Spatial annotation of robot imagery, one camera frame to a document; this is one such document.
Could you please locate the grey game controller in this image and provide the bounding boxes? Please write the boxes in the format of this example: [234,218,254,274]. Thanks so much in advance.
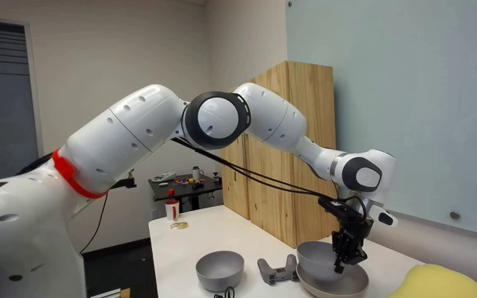
[257,253,300,286]

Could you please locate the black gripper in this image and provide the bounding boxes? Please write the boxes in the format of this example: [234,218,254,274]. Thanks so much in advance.
[331,215,374,276]

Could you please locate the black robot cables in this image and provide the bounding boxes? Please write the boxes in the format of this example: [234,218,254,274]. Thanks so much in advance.
[171,137,356,203]

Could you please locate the red-white small bottle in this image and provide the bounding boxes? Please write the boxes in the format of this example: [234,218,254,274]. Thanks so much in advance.
[164,188,182,221]

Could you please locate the yellow cloth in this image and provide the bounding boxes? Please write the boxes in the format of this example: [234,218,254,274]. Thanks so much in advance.
[388,263,477,298]

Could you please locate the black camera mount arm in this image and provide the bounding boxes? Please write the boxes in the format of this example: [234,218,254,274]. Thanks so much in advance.
[108,167,139,192]

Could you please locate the small beige plate bowl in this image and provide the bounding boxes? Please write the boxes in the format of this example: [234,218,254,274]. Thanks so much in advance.
[295,261,371,298]

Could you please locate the thin black camera cable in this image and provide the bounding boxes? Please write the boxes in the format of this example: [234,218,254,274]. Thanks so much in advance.
[80,188,111,254]

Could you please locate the grey door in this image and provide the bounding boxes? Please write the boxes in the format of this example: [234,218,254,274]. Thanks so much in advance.
[0,18,42,185]

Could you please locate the black table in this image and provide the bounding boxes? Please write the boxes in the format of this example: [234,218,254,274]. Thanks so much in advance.
[148,172,224,218]

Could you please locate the glass whiteboard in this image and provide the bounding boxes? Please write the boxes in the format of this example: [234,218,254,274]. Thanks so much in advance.
[285,0,477,240]

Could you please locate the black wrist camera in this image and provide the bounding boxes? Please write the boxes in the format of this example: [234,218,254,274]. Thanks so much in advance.
[318,195,356,223]

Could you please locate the black cable bundle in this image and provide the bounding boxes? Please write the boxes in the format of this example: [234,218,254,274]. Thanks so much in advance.
[212,284,239,298]

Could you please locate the grey bowl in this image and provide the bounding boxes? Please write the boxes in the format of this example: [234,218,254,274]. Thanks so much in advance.
[295,240,363,283]
[194,249,247,294]

